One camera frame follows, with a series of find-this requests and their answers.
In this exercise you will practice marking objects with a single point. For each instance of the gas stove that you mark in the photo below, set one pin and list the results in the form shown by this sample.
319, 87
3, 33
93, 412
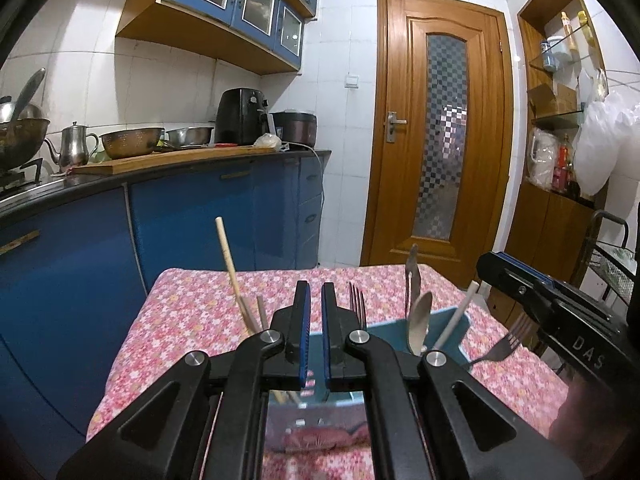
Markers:
20, 177

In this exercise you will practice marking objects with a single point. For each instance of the wooden chopstick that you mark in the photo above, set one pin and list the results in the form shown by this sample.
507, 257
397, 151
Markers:
262, 315
231, 270

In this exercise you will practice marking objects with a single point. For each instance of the steel table knife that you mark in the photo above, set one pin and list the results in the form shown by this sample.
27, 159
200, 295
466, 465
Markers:
412, 272

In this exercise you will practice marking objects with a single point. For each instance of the steel teapot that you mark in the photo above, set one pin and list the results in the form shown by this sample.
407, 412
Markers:
74, 147

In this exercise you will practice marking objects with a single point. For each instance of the small clear plastic bag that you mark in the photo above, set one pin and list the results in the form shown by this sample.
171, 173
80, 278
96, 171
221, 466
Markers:
267, 141

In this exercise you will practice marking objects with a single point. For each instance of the white light switch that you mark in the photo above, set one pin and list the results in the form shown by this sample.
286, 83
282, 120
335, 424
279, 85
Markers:
352, 81

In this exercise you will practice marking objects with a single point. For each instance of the pink floral tablecloth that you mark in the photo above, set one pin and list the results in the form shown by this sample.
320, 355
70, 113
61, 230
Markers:
190, 310

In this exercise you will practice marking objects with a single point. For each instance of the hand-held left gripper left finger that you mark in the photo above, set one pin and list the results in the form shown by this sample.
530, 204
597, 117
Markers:
303, 360

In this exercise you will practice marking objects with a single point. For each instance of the black air fryer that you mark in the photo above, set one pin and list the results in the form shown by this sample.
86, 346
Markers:
241, 117

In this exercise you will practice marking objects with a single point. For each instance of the wooden door with checkered glass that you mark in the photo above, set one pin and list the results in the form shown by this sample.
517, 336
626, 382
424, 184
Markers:
395, 200

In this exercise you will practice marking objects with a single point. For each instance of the yellow bottle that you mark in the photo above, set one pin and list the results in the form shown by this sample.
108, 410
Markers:
567, 30
586, 27

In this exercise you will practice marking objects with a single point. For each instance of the steel wok with ladle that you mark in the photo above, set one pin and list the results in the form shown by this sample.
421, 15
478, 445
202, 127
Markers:
20, 135

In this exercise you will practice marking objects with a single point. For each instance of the blue and white jar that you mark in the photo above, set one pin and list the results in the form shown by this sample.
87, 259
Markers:
552, 55

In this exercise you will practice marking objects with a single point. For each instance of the blue plastic utensil box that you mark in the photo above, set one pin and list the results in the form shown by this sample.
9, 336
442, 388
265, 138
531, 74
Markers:
450, 325

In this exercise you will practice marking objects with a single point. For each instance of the steel colander bowl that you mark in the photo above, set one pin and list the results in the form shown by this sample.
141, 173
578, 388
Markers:
131, 142

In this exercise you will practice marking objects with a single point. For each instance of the white chopstick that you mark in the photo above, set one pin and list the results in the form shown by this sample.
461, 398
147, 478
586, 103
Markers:
457, 315

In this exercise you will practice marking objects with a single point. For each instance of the person's right hand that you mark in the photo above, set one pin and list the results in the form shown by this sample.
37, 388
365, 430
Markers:
590, 415

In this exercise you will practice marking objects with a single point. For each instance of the blue wall cabinets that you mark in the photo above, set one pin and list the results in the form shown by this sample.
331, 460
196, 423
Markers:
225, 5

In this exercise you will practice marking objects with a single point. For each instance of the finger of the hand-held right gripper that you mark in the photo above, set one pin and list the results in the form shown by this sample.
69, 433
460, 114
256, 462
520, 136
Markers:
510, 285
530, 269

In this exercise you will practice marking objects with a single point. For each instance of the white plastic bag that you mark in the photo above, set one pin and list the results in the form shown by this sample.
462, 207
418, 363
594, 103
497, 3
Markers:
607, 140

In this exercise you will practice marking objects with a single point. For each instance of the wooden cutting board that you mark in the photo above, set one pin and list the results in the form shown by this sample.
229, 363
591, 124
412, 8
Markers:
165, 160

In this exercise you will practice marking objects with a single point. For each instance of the cardboard box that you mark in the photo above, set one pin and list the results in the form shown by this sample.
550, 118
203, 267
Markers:
550, 100

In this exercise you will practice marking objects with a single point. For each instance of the dark rice cooker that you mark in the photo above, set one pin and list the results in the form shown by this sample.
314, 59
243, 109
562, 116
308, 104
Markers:
297, 127

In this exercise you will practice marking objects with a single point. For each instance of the steel fork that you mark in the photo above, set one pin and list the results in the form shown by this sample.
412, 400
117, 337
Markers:
357, 305
500, 350

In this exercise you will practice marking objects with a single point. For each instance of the white bag on shelf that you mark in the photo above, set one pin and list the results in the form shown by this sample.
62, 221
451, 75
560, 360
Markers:
541, 157

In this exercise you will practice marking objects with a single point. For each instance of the red bottle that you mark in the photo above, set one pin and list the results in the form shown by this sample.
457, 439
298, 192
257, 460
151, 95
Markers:
561, 170

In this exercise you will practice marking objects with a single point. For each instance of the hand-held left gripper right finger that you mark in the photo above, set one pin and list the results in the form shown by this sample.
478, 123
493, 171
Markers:
327, 360

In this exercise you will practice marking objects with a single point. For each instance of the wooden shelf unit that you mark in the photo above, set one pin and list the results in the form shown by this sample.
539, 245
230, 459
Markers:
540, 235

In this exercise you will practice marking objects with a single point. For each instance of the beige spoon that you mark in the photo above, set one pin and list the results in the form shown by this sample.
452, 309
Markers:
419, 322

